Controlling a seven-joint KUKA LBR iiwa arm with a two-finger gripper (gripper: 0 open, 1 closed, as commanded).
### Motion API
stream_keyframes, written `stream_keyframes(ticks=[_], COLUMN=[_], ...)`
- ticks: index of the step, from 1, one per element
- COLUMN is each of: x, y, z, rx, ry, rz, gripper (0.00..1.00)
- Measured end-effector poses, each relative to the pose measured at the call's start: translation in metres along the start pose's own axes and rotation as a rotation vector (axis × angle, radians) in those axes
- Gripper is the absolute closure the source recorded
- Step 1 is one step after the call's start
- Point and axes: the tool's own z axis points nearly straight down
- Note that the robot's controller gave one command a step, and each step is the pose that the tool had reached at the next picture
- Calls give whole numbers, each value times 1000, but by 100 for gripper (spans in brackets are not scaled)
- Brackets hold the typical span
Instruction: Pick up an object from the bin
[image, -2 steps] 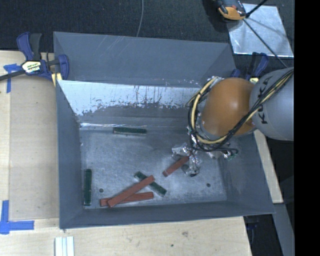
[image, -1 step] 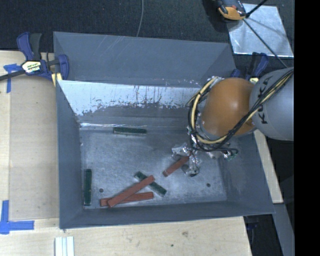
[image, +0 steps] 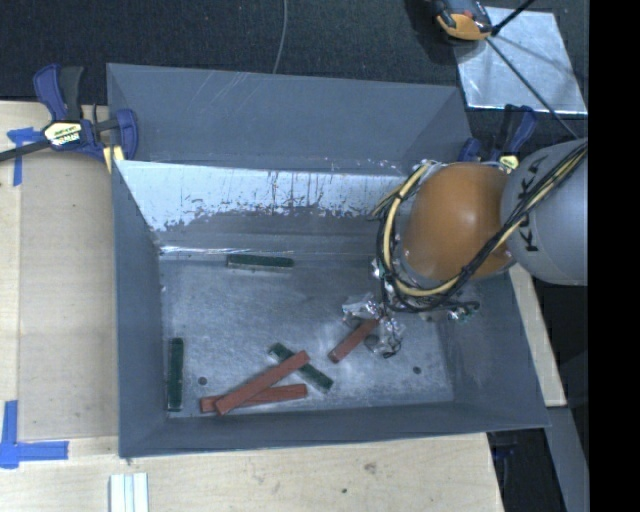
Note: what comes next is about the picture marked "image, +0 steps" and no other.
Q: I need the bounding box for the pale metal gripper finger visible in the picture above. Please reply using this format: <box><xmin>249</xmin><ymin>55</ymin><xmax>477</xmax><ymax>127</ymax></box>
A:
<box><xmin>342</xmin><ymin>296</ymin><xmax>382</xmax><ymax>322</ymax></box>
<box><xmin>370</xmin><ymin>317</ymin><xmax>407</xmax><ymax>358</ymax></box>

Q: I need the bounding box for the red-brown block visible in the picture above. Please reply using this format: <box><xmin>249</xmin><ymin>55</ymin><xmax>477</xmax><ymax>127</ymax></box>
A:
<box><xmin>199</xmin><ymin>383</ymin><xmax>309</xmax><ymax>415</ymax></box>
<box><xmin>214</xmin><ymin>349</ymin><xmax>312</xmax><ymax>417</ymax></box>
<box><xmin>327</xmin><ymin>318</ymin><xmax>380</xmax><ymax>365</ymax></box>

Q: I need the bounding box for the dark green flat block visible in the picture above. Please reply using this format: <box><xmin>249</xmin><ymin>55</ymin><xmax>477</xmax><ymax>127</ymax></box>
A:
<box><xmin>165</xmin><ymin>337</ymin><xmax>185</xmax><ymax>413</ymax></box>
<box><xmin>268</xmin><ymin>342</ymin><xmax>335</xmax><ymax>393</ymax></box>
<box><xmin>225</xmin><ymin>253</ymin><xmax>296</xmax><ymax>274</ymax></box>

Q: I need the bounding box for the grey metal bin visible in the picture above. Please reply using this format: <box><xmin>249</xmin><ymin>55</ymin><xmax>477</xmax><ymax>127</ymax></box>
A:
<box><xmin>105</xmin><ymin>62</ymin><xmax>553</xmax><ymax>459</ymax></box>

